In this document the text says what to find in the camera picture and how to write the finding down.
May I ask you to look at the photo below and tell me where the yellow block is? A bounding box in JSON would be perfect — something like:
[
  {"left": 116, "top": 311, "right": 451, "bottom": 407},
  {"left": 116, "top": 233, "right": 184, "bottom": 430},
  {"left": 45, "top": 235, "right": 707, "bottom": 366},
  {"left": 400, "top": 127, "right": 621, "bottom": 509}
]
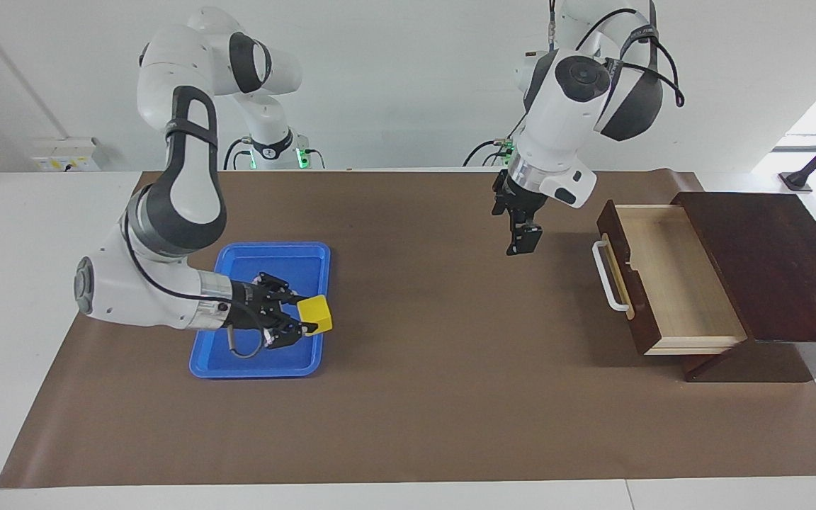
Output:
[{"left": 297, "top": 295, "right": 334, "bottom": 335}]

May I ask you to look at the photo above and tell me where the wooden drawer with white handle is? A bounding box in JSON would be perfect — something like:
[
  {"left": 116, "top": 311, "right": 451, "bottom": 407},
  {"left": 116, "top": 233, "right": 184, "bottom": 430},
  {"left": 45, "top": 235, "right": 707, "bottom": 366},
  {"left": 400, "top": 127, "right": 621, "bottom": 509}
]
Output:
[{"left": 592, "top": 200, "right": 748, "bottom": 356}]

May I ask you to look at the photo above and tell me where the blue plastic tray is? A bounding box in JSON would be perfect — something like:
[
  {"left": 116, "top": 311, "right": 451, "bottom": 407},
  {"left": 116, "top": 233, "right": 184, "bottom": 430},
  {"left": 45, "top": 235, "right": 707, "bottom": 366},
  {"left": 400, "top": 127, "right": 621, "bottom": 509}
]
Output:
[{"left": 189, "top": 242, "right": 332, "bottom": 379}]

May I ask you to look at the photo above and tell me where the brown table mat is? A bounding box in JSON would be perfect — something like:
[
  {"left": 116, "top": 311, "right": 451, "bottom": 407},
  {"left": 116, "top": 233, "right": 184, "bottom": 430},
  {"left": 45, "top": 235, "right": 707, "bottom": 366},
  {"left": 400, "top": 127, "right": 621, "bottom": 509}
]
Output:
[{"left": 0, "top": 169, "right": 816, "bottom": 489}]

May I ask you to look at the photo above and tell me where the dark wooden cabinet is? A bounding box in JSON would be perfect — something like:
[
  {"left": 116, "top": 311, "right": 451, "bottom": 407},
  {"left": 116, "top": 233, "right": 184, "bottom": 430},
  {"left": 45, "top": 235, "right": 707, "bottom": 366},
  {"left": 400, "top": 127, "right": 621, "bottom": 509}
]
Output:
[{"left": 670, "top": 191, "right": 816, "bottom": 384}]

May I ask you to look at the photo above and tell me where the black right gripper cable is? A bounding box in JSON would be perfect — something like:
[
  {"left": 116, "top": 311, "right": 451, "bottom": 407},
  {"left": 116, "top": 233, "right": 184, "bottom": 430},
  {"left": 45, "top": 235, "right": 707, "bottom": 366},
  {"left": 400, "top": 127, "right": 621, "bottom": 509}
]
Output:
[{"left": 123, "top": 211, "right": 271, "bottom": 360}]

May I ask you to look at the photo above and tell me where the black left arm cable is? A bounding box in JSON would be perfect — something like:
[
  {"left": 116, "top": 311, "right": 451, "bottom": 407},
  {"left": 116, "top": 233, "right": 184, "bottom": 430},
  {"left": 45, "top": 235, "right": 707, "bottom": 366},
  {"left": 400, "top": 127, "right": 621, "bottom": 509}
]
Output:
[{"left": 548, "top": 0, "right": 686, "bottom": 109}]

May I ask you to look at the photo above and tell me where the white wall outlet box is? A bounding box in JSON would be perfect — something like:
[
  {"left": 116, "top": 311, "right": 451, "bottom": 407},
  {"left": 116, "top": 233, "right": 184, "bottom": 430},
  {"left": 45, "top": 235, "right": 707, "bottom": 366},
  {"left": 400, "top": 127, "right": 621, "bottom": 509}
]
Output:
[{"left": 30, "top": 137, "right": 101, "bottom": 173}]

